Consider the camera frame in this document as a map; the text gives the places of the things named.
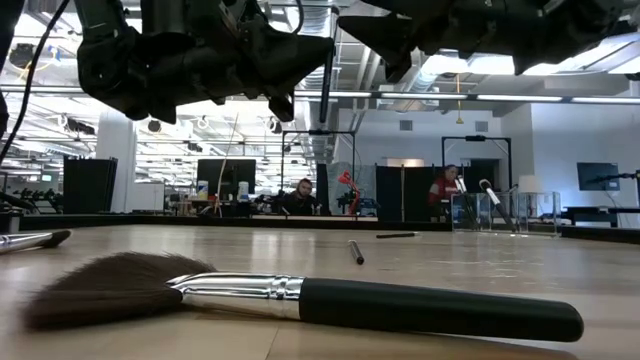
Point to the black ceiling device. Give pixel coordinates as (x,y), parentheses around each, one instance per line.
(22,55)

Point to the angled makeup brush silver ferrule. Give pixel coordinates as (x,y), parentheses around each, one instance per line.
(25,241)

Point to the white plastic container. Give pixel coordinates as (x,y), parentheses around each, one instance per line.
(243,192)

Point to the dark monitor on arm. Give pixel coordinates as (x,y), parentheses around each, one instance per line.
(597,176)

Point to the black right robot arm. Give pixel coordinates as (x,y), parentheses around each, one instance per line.
(560,30)

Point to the thin white-tipped makeup brush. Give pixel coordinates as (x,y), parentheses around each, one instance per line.
(457,185)

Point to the grey wall vent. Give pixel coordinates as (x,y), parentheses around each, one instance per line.
(406,125)
(481,126)

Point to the black table frame rail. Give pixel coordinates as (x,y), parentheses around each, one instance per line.
(200,221)

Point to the black grey-tipped cosmetic pencil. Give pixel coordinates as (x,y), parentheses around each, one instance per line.
(356,252)

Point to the long LED light bar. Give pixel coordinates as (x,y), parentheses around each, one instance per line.
(425,95)

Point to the person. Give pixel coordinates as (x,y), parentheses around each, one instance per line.
(442,192)
(301,200)

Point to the clear acrylic organizer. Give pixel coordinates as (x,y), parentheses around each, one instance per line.
(540,215)

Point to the black desk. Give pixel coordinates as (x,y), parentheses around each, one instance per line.
(600,210)

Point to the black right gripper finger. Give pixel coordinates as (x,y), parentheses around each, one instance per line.
(390,37)

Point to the black partition panel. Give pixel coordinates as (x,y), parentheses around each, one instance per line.
(92,187)

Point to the black desk monitor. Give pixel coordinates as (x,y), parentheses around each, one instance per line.
(235,172)

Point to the red background robot arm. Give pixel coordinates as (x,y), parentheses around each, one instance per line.
(351,190)

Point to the large fan makeup brush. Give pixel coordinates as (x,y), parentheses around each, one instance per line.
(425,310)

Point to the white shade table lamp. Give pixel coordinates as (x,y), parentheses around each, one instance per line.
(530,184)

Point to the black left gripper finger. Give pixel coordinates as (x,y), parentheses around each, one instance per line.
(295,55)

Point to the black folding partition wall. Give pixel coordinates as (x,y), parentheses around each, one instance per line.
(405,195)

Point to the white wipes canister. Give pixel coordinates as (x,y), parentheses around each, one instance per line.
(203,191)

